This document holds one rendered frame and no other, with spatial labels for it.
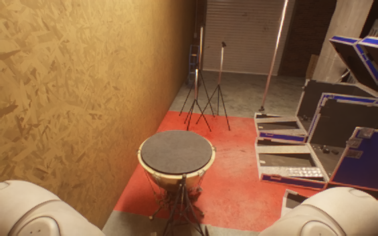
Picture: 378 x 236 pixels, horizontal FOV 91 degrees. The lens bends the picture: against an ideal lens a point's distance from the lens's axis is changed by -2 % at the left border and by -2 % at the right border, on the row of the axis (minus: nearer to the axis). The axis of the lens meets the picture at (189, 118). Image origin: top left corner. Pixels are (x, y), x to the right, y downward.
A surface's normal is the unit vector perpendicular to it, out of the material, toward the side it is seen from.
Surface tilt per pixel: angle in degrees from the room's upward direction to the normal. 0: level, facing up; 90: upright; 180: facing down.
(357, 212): 17
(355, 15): 90
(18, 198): 6
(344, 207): 2
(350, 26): 90
